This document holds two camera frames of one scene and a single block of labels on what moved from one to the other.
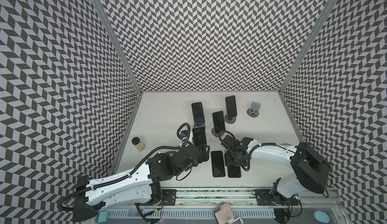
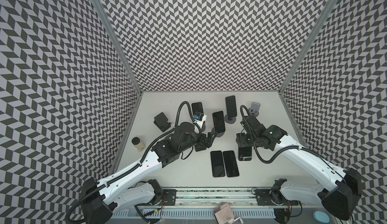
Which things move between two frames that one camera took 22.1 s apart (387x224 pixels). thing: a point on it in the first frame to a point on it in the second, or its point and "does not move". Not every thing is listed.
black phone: (217, 164) does not move
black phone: (234, 171) does not move
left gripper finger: (204, 153) to (211, 135)
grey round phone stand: (253, 111) does not move
